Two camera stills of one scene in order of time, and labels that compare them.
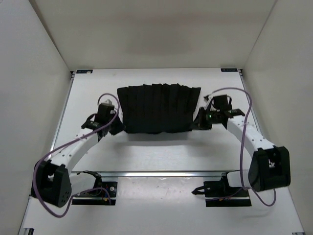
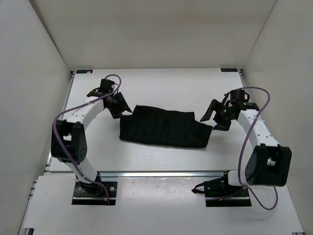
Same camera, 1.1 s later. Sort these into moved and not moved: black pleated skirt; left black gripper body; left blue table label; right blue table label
Moved: left black gripper body; black pleated skirt
Not moved: left blue table label; right blue table label
